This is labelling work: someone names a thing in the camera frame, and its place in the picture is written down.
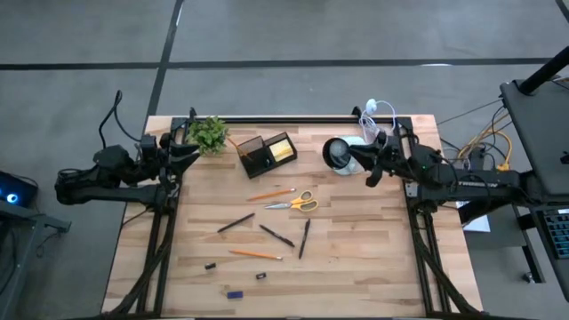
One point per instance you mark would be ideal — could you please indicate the black pole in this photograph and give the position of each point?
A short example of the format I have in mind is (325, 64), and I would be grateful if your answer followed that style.
(542, 73)

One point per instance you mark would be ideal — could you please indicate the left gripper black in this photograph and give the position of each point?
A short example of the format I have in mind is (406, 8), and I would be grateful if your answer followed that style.
(162, 165)

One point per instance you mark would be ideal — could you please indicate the black power strip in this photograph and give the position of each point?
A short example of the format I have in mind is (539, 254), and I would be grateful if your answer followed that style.
(478, 155)

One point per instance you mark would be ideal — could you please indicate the dark grey desk top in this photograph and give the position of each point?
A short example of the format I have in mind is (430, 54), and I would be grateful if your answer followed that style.
(542, 133)

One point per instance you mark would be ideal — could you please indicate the black keyboard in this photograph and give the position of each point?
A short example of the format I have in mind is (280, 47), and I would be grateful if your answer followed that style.
(558, 231)

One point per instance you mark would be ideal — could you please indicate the green plant in white pot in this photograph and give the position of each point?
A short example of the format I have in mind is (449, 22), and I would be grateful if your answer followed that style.
(208, 135)

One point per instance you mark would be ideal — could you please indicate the white paper sheet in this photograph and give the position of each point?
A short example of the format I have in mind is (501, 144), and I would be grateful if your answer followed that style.
(480, 224)

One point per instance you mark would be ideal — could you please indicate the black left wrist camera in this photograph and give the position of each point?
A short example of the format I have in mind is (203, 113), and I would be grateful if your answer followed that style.
(149, 149)

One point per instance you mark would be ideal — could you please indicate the black mesh desk organizer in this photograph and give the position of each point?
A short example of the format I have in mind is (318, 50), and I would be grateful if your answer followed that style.
(255, 168)

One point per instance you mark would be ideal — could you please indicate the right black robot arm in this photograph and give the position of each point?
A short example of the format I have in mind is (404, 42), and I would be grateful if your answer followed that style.
(480, 184)

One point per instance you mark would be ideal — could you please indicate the black pen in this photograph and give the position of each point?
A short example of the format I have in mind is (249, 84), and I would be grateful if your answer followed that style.
(235, 222)
(276, 235)
(304, 238)

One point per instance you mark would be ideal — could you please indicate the grey metal stand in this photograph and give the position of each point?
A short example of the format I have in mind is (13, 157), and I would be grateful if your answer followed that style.
(26, 218)

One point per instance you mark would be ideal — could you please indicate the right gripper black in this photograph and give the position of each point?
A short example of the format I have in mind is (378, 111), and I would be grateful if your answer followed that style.
(400, 155)

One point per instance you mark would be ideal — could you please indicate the orange wooden pencil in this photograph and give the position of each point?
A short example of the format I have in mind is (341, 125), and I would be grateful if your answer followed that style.
(255, 254)
(271, 194)
(235, 146)

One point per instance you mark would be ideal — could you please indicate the black metal table frame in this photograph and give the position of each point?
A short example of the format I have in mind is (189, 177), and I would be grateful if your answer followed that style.
(311, 120)

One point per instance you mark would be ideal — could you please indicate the black computer with blue light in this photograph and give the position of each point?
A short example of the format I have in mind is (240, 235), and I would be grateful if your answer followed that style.
(22, 186)

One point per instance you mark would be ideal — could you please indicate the blue rectangular eraser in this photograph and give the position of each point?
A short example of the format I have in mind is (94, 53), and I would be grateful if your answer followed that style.
(234, 294)

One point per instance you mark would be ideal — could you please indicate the white spot lamp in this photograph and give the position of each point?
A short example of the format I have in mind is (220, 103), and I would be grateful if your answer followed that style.
(340, 153)

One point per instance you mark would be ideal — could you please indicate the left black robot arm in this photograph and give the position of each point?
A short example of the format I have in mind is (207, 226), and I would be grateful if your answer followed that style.
(111, 178)

